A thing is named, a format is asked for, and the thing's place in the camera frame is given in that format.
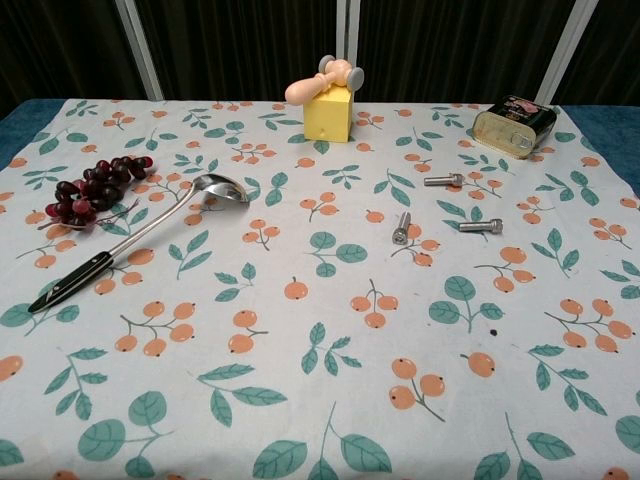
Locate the silver bolt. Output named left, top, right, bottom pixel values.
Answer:
left=458, top=218, right=504, bottom=235
left=391, top=211, right=412, bottom=246
left=423, top=172, right=466, bottom=190

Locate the floral print tablecloth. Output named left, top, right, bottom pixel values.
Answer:
left=0, top=98, right=640, bottom=480

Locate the yellow block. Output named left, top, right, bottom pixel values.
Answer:
left=303, top=85, right=355, bottom=145

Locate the peach toy hammer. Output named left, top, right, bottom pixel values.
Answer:
left=284, top=54, right=366, bottom=106

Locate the black curtain partition panel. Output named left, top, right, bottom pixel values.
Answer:
left=0, top=0, right=154, bottom=121
left=547, top=0, right=640, bottom=109
left=124, top=0, right=349, bottom=101
left=347, top=0, right=584, bottom=106

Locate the black gold food tin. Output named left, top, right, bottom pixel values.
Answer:
left=472, top=94, right=561, bottom=160

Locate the dark red grape bunch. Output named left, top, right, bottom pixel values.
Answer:
left=44, top=155, right=154, bottom=231

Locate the steel ladle black handle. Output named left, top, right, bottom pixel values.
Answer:
left=27, top=172, right=251, bottom=315

